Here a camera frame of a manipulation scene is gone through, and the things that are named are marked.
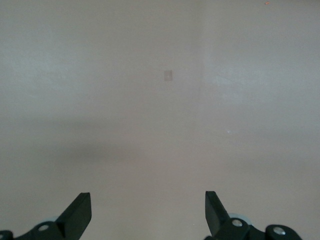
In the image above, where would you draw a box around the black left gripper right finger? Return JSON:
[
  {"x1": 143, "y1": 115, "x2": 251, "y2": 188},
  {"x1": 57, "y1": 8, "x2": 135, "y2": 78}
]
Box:
[{"x1": 203, "y1": 191, "x2": 302, "y2": 240}]

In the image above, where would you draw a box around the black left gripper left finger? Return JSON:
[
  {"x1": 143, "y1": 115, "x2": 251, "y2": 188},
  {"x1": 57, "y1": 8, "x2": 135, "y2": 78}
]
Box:
[{"x1": 0, "y1": 192, "x2": 92, "y2": 240}]

